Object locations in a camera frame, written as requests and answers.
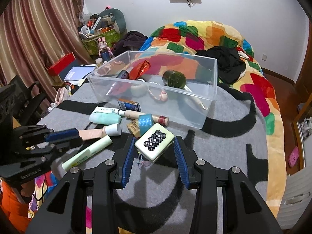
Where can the grey black blanket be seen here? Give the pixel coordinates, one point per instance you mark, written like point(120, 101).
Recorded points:
point(155, 200)

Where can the white tape roll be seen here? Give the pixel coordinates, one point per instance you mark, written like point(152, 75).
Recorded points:
point(138, 90)

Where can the tan eraser block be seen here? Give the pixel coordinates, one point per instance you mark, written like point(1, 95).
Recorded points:
point(134, 128)

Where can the red box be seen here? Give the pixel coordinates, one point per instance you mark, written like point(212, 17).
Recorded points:
point(61, 64)

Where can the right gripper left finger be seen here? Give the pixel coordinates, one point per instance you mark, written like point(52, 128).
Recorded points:
point(124, 158)

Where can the dark clothes pile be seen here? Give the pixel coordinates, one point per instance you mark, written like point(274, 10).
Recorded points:
point(131, 41)

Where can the wooden rolling pin stick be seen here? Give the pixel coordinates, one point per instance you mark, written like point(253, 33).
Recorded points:
point(163, 120)

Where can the mahjong tile keychain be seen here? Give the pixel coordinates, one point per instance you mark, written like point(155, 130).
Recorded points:
point(154, 142)

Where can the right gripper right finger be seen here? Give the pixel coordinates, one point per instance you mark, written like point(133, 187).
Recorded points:
point(185, 159)

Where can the green basket of clutter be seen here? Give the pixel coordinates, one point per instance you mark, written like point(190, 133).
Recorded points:
point(111, 35)

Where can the black clothing on bed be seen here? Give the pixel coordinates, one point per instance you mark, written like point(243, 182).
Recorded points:
point(229, 64)

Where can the rabbit doll figure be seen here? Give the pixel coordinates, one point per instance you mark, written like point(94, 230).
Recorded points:
point(104, 50)

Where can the white toothpaste tube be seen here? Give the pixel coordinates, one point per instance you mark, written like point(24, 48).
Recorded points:
point(116, 111)

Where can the grey neck pillow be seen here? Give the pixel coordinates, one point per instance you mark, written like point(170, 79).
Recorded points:
point(115, 18)

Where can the braided rope toy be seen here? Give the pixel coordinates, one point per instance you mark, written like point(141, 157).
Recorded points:
point(158, 95)

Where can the clear plastic storage box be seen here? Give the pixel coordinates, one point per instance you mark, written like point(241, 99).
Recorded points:
point(200, 72)

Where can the light green tube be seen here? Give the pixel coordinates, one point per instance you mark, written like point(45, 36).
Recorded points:
point(87, 153)

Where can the pink striped curtain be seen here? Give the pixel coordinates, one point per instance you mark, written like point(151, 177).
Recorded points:
point(35, 34)

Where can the red envelope packet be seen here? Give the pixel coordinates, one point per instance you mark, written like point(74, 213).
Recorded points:
point(138, 70)

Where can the beige cosmetic tube white cap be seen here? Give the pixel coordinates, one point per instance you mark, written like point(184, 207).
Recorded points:
point(110, 130)

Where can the mint green bottle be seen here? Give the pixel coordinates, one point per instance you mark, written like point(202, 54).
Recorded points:
point(105, 118)

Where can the blue matchbox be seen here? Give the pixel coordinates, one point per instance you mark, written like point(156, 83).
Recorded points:
point(129, 105)

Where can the pink slipper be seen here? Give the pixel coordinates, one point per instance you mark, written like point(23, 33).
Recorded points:
point(293, 157)

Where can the blue white book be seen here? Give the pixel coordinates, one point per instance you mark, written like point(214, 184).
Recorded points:
point(79, 72)

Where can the teal tape roll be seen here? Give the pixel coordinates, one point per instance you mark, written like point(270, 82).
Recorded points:
point(145, 122)

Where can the colourful patchwork quilt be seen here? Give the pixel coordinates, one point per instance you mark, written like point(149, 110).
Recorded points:
point(190, 36)

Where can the person's hand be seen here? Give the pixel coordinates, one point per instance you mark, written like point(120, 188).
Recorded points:
point(27, 189)

